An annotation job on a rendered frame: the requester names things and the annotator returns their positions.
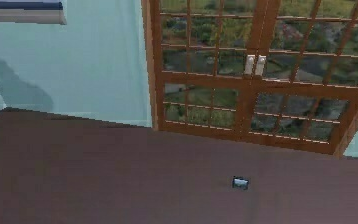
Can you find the small grey box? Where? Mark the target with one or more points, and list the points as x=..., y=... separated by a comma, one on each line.
x=240, y=183

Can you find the brown wooden glazed double door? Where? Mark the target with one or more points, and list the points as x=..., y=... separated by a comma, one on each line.
x=250, y=83

